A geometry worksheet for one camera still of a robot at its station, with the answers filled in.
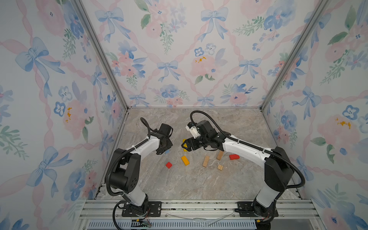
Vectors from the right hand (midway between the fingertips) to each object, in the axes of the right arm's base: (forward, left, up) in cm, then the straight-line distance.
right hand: (187, 142), depth 83 cm
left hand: (+4, +12, -10) cm, 16 cm away
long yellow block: (-5, +1, +5) cm, 7 cm away
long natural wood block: (-5, -12, -13) cm, 19 cm away
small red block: (-8, +12, -14) cm, 20 cm away
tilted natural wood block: (0, -21, -15) cm, 26 cm away
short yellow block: (-5, +1, -13) cm, 14 cm away
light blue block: (-1, +13, -10) cm, 16 cm away
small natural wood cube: (-9, -20, -14) cm, 26 cm away
